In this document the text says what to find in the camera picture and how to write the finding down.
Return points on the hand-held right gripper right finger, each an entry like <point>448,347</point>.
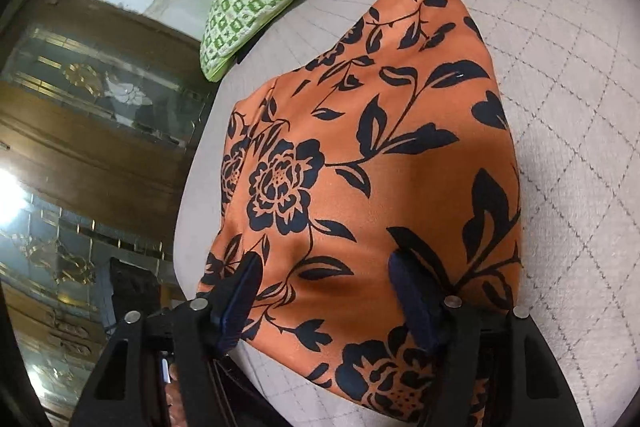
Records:
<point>411,299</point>

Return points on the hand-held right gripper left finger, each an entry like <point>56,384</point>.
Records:
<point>241,299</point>

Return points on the orange floral pillow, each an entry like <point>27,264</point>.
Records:
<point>380,157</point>

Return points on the wooden wardrobe with glass doors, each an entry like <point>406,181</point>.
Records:
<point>100,157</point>

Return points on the beige quilted bed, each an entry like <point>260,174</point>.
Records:
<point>575,107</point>

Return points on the person's left hand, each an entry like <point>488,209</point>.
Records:
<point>175,389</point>

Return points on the green patterned pillow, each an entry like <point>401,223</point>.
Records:
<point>240,2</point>

